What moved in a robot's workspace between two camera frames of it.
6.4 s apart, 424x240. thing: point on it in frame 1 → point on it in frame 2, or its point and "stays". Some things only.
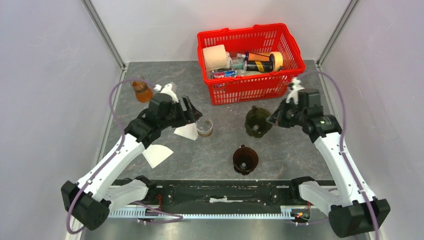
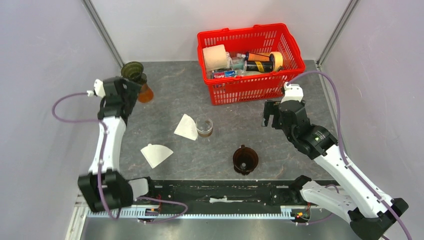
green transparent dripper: [256, 124] → [133, 70]
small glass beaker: [204, 127] stays
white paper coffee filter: [189, 131] stays
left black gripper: [191, 115] → [133, 89]
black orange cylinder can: [258, 62] stays
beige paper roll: [215, 57] stays
